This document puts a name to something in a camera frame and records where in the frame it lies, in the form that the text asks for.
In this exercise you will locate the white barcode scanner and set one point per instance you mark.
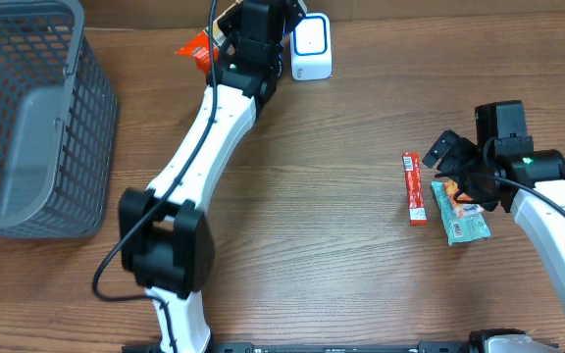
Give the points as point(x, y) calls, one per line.
point(311, 48)

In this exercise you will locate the teal wet wipes pack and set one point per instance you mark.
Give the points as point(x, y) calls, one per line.
point(462, 222)

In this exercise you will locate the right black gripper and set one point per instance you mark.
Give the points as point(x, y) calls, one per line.
point(448, 161)

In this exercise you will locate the brown biscuit packet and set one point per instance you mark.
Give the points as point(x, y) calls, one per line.
point(198, 47)

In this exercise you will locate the orange tissue pack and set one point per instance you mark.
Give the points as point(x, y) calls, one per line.
point(461, 203)

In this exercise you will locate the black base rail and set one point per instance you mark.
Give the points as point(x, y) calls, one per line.
point(421, 347)

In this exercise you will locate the grey plastic mesh basket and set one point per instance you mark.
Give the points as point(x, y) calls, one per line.
point(58, 120)

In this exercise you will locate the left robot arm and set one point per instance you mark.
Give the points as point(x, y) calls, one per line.
point(165, 240)

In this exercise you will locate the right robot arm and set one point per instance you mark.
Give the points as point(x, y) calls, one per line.
point(502, 168)

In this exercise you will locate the red snack packet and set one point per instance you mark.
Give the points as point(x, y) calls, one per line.
point(416, 205)

